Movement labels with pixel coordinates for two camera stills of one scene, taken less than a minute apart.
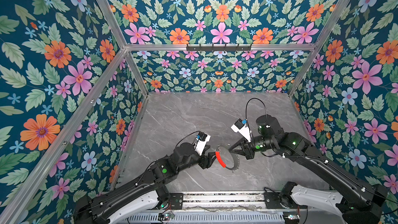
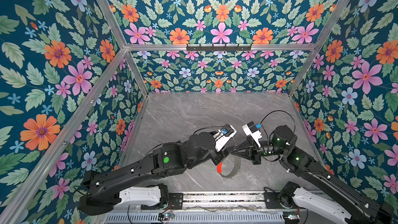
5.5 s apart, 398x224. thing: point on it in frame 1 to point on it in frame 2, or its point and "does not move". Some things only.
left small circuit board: (166, 216) does not move
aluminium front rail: (223, 200) does not move
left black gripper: (207, 164) to (225, 152)
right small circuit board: (291, 217) does not move
